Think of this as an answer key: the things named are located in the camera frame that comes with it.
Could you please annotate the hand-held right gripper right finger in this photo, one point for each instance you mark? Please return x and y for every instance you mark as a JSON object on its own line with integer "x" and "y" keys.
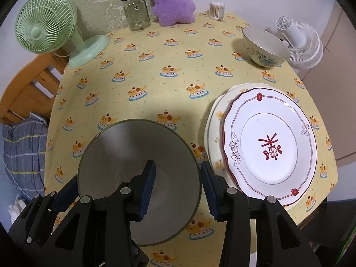
{"x": 211, "y": 194}

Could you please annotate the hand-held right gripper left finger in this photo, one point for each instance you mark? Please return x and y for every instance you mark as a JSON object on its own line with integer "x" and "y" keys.
{"x": 146, "y": 192}

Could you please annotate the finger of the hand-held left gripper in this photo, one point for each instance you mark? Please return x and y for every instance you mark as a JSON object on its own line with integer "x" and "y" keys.
{"x": 66, "y": 197}

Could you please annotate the large grey-rimmed ceramic bowl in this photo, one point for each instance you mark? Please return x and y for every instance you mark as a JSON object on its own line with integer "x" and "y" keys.
{"x": 116, "y": 150}

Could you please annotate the beaded yellow-flower plate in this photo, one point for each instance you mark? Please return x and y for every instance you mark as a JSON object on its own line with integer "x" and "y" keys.
{"x": 215, "y": 128}

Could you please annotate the white plate with red pattern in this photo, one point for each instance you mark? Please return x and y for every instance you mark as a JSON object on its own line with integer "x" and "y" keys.
{"x": 278, "y": 172}

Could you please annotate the white crumpled cloth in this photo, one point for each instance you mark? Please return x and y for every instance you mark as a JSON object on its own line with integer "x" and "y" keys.
{"x": 16, "y": 211}

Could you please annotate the grey plaid pillow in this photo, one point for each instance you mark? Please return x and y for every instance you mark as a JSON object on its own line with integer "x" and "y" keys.
{"x": 22, "y": 150}

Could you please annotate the yellow printed tablecloth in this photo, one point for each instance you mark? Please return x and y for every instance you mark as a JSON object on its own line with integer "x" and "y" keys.
{"x": 167, "y": 89}

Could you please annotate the small floral ceramic bowl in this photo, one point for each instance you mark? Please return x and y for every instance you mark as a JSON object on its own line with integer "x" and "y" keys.
{"x": 261, "y": 40}

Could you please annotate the white desk fan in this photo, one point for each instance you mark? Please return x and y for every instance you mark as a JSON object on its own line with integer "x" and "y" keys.
{"x": 303, "y": 50}

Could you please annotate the green desk fan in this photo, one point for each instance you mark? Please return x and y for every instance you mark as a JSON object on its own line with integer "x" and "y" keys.
{"x": 44, "y": 22}

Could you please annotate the glass jar with dark lid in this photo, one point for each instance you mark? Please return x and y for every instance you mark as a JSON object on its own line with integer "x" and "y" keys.
{"x": 136, "y": 14}

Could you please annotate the cotton swab container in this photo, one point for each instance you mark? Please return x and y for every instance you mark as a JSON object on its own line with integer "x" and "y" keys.
{"x": 217, "y": 11}

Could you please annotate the purple plush toy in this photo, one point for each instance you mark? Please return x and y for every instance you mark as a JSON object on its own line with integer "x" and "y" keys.
{"x": 172, "y": 2}

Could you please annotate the green printed cushion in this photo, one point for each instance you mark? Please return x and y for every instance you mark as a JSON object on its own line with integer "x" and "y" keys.
{"x": 94, "y": 5}

